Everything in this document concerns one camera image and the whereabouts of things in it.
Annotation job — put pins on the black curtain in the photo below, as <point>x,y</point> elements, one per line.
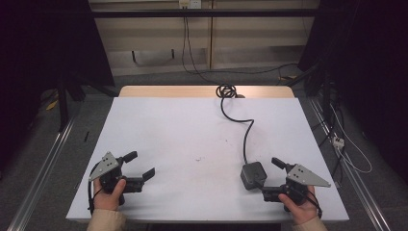
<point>369,64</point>
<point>38,64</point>

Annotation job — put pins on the white power plug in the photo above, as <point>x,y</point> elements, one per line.
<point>338,142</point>

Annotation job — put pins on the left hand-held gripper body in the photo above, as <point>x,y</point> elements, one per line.
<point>106,166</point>

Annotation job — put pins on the white wall socket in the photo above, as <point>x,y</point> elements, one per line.
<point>190,3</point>

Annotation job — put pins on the dark grey power adapter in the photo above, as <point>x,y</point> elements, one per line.
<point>253,175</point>

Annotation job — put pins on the white table cover board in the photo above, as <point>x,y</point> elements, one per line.
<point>179,141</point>

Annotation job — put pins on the wooden table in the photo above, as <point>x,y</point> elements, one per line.
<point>173,91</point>

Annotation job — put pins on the person's left hand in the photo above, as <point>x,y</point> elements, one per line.
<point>107,200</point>

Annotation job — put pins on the person's right hand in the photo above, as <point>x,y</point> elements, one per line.
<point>303,211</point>

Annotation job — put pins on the black metal stand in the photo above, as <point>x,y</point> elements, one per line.
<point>63,106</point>

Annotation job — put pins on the black horizontal frame bar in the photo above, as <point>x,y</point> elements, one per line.
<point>205,13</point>

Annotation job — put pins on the aluminium floor rail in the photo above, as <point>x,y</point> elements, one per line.
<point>351,173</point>
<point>38,174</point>

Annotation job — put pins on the yellow tape piece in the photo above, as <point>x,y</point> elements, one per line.
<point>52,104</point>

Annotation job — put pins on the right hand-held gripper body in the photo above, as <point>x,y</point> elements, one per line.
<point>303,175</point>

